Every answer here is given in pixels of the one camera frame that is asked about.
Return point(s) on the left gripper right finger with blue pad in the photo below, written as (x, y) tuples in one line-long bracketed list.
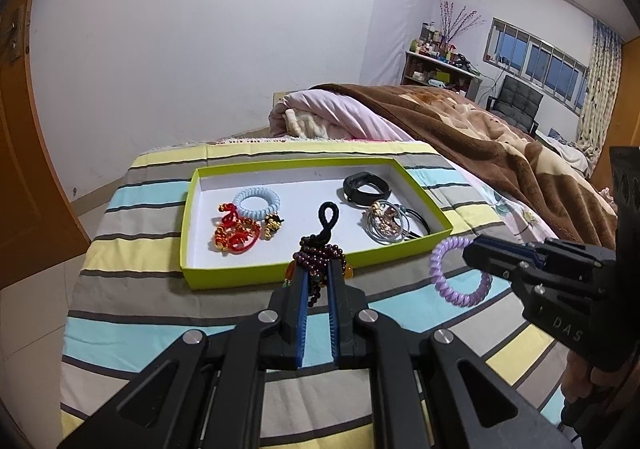
[(350, 335)]

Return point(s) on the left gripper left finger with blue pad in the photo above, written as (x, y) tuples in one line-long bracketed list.
[(282, 344)]

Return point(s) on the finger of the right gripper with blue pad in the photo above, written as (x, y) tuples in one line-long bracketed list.
[(507, 260)]

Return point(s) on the gold charm ornament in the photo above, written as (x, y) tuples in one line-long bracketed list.
[(271, 224)]

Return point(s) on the red knot ornament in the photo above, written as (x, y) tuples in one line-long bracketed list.
[(227, 216), (237, 237)]

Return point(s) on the right hand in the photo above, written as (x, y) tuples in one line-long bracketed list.
[(599, 404)]

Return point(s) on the brown plush blanket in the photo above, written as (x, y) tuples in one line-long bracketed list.
[(502, 156)]

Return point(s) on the black fitness band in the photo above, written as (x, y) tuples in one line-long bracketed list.
[(365, 188)]

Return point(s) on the green white shallow box tray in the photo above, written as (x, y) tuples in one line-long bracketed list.
[(302, 186)]

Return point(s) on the striped bed sheet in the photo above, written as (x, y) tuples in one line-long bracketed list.
[(131, 300)]

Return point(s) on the patterned curtain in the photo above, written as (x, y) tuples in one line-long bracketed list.
[(603, 81)]

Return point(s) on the black chair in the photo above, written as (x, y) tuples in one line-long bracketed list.
[(517, 103)]

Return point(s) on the pink quilt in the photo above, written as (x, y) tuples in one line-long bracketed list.
[(319, 114)]

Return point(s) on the window with bars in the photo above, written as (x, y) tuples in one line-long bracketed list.
[(536, 62)]

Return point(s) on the cluttered shelf unit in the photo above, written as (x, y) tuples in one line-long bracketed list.
[(430, 62)]

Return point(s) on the purple flower branches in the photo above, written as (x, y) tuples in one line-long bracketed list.
[(457, 20)]

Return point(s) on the orange wooden door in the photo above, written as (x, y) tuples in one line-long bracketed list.
[(38, 226)]

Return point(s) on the wall socket plate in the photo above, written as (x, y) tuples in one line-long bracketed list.
[(277, 97)]

